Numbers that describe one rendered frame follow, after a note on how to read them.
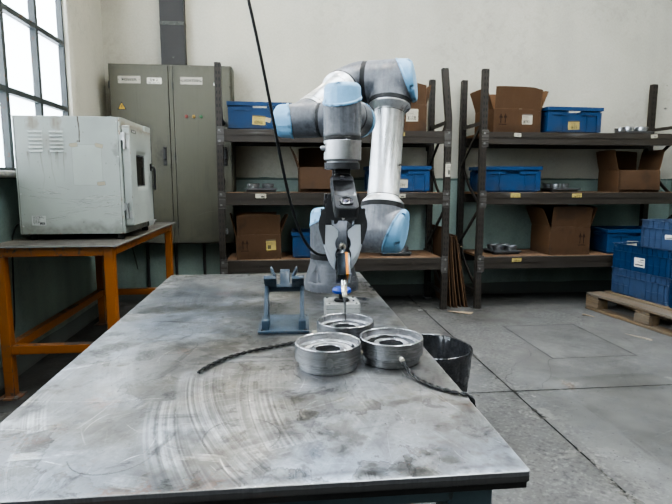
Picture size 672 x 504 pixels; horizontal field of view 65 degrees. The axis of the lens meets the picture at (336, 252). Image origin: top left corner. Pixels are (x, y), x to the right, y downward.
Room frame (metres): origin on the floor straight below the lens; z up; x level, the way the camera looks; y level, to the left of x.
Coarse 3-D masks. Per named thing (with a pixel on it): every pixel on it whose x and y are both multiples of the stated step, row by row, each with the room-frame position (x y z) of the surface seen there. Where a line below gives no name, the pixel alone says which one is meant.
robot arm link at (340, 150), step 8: (328, 144) 1.04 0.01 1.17; (336, 144) 1.03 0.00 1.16; (344, 144) 1.03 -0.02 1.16; (352, 144) 1.04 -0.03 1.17; (360, 144) 1.06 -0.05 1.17; (328, 152) 1.04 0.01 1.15; (336, 152) 1.03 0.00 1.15; (344, 152) 1.03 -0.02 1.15; (352, 152) 1.04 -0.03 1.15; (360, 152) 1.06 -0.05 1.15; (328, 160) 1.05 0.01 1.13; (336, 160) 1.04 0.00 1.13; (344, 160) 1.04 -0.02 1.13; (352, 160) 1.04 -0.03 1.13
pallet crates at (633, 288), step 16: (656, 224) 4.05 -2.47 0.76; (656, 240) 4.04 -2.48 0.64; (624, 256) 4.36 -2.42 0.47; (640, 256) 4.20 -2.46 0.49; (656, 256) 4.05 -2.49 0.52; (624, 272) 4.35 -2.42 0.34; (640, 272) 4.19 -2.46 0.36; (656, 272) 4.04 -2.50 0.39; (624, 288) 4.34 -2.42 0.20; (640, 288) 4.18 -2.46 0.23; (656, 288) 4.03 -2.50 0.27; (592, 304) 4.39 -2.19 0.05; (624, 304) 4.05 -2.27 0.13; (640, 304) 4.00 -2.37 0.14; (656, 304) 4.00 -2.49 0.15; (624, 320) 4.04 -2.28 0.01; (640, 320) 3.89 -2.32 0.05; (656, 320) 3.84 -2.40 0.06
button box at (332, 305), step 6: (324, 300) 1.10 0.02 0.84; (330, 300) 1.09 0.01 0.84; (336, 300) 1.07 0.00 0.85; (342, 300) 1.07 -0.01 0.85; (348, 300) 1.08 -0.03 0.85; (354, 300) 1.09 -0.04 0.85; (324, 306) 1.10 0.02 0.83; (330, 306) 1.05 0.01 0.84; (336, 306) 1.05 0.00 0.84; (342, 306) 1.05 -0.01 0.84; (348, 306) 1.05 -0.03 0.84; (354, 306) 1.05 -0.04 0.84; (324, 312) 1.10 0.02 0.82; (330, 312) 1.05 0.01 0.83; (336, 312) 1.05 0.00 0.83; (342, 312) 1.05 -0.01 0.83; (348, 312) 1.05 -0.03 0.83; (354, 312) 1.05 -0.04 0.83
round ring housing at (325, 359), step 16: (304, 336) 0.84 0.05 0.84; (320, 336) 0.86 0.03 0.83; (336, 336) 0.86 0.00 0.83; (352, 336) 0.84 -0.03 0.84; (304, 352) 0.78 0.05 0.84; (320, 352) 0.76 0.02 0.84; (336, 352) 0.76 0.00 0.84; (352, 352) 0.78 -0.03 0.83; (304, 368) 0.79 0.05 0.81; (320, 368) 0.77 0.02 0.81; (336, 368) 0.77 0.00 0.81; (352, 368) 0.79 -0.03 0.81
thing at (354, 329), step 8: (320, 320) 0.96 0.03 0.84; (328, 320) 0.98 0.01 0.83; (352, 320) 0.98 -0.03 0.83; (360, 320) 0.98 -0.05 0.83; (368, 320) 0.96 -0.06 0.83; (320, 328) 0.92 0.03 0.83; (328, 328) 0.90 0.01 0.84; (336, 328) 0.89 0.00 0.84; (344, 328) 0.89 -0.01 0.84; (352, 328) 0.89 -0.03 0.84; (360, 328) 0.90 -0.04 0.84; (368, 328) 0.91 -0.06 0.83
